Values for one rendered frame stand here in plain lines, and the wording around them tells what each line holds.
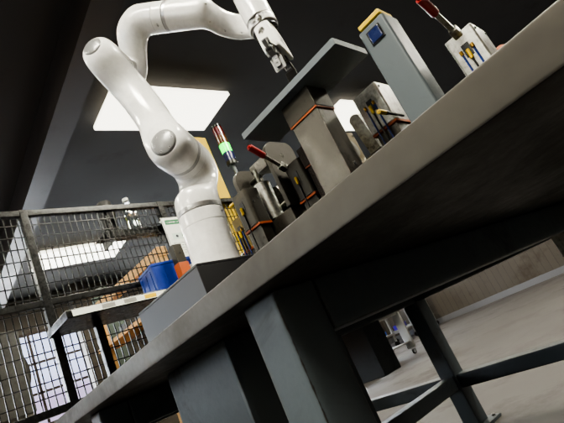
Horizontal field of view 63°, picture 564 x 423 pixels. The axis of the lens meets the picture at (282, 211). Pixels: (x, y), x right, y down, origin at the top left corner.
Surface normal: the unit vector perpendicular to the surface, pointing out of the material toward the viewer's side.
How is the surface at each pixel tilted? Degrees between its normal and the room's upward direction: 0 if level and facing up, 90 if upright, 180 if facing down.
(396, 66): 90
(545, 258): 90
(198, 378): 90
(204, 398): 90
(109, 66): 127
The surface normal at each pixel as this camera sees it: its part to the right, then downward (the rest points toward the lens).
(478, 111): -0.74, 0.11
